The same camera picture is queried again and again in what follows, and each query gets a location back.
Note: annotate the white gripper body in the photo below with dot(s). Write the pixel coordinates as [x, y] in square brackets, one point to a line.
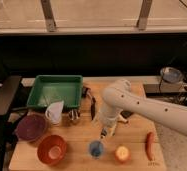
[109, 123]

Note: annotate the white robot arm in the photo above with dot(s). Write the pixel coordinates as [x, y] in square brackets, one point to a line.
[118, 96]

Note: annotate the orange bowl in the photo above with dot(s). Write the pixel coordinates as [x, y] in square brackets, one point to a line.
[52, 150]

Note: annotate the purple bowl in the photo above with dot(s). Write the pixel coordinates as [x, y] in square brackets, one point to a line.
[31, 128]

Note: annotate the yellow banana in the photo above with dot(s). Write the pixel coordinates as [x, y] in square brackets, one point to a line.
[122, 119]

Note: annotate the black remote control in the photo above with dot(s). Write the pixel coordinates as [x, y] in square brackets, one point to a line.
[126, 114]

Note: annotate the blue cup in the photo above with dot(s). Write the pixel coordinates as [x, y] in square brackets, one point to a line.
[96, 148]

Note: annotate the red yellow apple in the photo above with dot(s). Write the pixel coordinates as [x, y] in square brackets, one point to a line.
[122, 154]

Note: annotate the small metal cup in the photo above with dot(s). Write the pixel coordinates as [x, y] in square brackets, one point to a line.
[74, 116]

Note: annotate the wooden cutting board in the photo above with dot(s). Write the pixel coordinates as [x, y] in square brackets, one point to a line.
[131, 135]

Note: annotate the orange carrot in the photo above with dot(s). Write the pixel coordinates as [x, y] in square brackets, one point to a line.
[149, 143]

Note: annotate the white measuring cup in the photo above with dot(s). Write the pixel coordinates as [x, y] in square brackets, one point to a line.
[54, 112]

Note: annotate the green plastic tray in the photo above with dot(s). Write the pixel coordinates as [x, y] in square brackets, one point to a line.
[48, 89]

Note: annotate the black chair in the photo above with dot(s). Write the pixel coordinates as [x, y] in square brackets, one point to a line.
[8, 92]

